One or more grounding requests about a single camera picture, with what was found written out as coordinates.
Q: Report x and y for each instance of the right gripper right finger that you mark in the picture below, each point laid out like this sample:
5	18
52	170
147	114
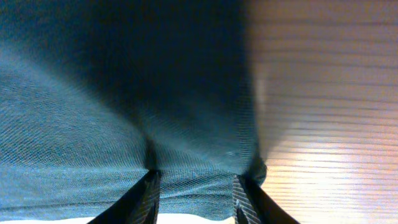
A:
253	206

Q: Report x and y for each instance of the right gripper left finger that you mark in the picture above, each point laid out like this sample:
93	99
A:
139	205

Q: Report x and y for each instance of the black t-shirt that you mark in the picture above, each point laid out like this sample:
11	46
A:
88	87

